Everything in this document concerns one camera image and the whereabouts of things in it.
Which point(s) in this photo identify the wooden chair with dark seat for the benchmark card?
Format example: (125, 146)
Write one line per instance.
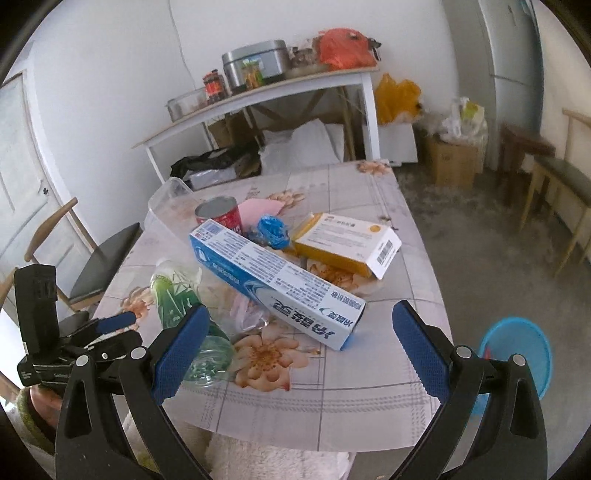
(106, 258)
(563, 175)

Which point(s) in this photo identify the white side table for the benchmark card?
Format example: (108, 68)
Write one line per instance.
(277, 87)

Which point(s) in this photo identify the white carton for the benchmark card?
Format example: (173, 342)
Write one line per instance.
(392, 143)

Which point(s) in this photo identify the floral tablecloth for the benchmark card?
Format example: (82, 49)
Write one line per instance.
(360, 392)

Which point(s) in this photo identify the yellow cardboard box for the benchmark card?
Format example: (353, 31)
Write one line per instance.
(341, 240)

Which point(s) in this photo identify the dark sauce jar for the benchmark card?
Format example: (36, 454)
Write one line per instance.
(218, 87)

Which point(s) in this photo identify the glass bowl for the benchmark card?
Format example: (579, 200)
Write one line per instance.
(184, 104)

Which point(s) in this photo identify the blue white toothpaste box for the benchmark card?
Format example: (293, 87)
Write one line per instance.
(277, 286)

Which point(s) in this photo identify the white plastic bag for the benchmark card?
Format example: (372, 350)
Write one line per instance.
(464, 122)

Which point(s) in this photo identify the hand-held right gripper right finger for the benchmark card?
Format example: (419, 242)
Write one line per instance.
(422, 355)

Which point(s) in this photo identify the dark wooden stool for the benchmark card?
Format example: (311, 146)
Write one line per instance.
(526, 143)

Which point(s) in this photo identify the clear plastic container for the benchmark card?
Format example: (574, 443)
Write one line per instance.
(171, 203)

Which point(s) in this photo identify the grey refrigerator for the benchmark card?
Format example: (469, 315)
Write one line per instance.
(512, 69)

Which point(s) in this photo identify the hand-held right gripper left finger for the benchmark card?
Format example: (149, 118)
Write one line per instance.
(180, 355)

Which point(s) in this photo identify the blue plastic bag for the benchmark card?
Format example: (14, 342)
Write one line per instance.
(272, 230)

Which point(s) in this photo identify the clear plastic wrapper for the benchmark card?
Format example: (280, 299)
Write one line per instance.
(249, 314)

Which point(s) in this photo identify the white sack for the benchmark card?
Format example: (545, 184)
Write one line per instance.
(300, 143)

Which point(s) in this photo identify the white fluffy cloth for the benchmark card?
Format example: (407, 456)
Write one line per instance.
(277, 461)

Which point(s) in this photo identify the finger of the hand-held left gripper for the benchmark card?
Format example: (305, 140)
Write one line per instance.
(115, 321)
(120, 344)

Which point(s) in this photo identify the silver rice cooker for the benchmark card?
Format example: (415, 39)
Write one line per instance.
(258, 53)

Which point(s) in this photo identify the green plastic bottle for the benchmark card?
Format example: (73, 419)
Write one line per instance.
(173, 295)

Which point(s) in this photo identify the blue plastic bin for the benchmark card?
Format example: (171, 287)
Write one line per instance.
(517, 339)

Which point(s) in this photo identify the person's left hand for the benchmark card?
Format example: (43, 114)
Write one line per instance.
(44, 406)

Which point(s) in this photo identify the pink paper sheet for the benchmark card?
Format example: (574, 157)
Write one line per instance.
(258, 207)

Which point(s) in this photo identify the yellow plush toy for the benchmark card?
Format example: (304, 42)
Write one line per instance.
(397, 99)

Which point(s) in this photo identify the brown cardboard box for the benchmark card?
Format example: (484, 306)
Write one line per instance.
(455, 161)

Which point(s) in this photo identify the white door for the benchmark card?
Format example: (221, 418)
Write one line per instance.
(23, 161)

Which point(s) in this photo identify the red tin can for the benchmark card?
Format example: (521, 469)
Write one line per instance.
(221, 217)

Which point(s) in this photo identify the person's left forearm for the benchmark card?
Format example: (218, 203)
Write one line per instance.
(25, 424)

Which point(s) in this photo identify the orange plastic bag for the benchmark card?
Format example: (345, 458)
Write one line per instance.
(344, 48)

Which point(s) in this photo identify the black plastic bag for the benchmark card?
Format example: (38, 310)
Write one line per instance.
(207, 161)

